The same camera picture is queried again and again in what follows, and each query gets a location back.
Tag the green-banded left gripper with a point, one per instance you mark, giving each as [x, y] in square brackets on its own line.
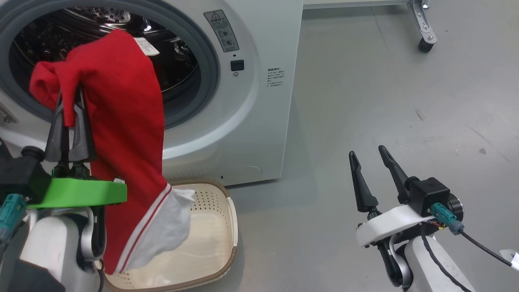
[81, 192]

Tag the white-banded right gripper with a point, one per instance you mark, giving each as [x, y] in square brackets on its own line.
[385, 223]

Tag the red garment with white trim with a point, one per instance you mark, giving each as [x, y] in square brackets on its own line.
[121, 101]

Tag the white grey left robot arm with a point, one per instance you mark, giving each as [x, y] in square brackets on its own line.
[48, 243]

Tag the white front-load washing machine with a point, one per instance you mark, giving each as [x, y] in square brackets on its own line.
[263, 121]

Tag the cream perforated laundry basket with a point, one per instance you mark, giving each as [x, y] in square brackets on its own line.
[211, 243]

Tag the black caster wheel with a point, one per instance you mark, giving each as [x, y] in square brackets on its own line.
[425, 45]

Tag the grey metal furniture leg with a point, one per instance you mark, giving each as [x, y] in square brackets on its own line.
[421, 20]

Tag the white furniture panel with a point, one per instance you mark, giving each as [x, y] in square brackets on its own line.
[352, 3]

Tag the grey warning sticker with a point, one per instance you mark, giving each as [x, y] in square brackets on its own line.
[221, 30]

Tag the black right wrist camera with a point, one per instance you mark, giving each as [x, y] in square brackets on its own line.
[429, 194]

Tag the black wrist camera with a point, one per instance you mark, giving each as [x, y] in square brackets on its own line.
[20, 178]
[429, 194]

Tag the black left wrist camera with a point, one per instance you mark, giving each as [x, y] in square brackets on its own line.
[20, 178]

